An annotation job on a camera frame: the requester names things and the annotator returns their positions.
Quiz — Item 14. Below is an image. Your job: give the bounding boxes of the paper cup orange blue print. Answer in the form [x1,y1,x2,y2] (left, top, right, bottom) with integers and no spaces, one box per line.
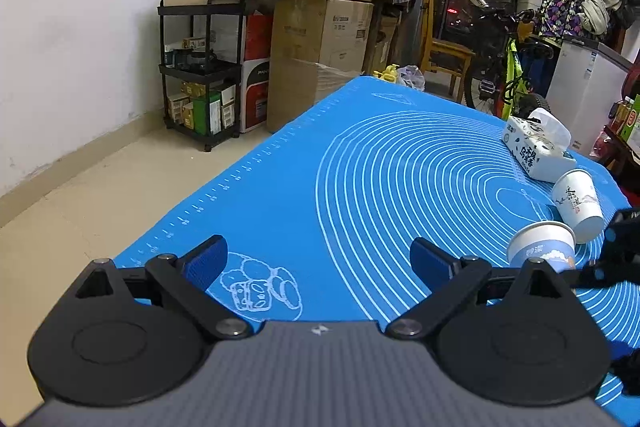
[506,221,576,273]

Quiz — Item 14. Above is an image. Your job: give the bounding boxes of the white paper cup ink print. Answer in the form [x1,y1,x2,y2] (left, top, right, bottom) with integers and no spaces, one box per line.
[552,169,604,244]

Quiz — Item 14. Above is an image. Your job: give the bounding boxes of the white tissue box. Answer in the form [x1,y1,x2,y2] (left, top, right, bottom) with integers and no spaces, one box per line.
[502,107,577,183]

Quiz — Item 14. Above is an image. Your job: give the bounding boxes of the green white carton box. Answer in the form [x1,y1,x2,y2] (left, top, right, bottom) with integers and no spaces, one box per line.
[620,94,640,142]

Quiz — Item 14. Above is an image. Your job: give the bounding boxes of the white chest freezer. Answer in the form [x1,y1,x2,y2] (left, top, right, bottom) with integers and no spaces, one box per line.
[546,39,632,156]

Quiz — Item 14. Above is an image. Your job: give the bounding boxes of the black green bicycle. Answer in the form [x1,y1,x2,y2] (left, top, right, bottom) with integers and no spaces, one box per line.
[463,0,554,120]

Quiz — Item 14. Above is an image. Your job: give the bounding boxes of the blue silicone baking mat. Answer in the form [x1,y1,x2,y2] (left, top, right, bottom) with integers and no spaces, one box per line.
[113,74,640,410]

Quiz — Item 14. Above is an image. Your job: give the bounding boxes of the colourful patterned bag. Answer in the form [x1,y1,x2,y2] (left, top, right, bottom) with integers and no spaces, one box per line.
[536,0,585,40]

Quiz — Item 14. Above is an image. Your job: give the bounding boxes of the wooden chair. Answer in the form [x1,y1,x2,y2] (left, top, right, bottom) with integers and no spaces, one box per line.
[419,0,475,104]

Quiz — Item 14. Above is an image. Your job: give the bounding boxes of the clear plastic bag on floor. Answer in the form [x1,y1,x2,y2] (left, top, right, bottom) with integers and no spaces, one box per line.
[397,65,425,91]

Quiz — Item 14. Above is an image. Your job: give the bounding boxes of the yellow toy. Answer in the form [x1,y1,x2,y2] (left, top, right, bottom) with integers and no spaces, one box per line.
[373,64,398,83]

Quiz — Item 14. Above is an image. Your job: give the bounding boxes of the black metal shelf rack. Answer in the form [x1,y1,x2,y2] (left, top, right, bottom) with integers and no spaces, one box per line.
[157,0,246,153]

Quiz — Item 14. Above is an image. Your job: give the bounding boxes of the red white appliance box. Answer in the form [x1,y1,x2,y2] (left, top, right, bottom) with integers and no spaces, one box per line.
[240,13,273,133]

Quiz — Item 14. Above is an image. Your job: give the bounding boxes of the large lower cardboard box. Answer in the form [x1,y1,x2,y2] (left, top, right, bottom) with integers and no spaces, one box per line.
[266,0,373,133]

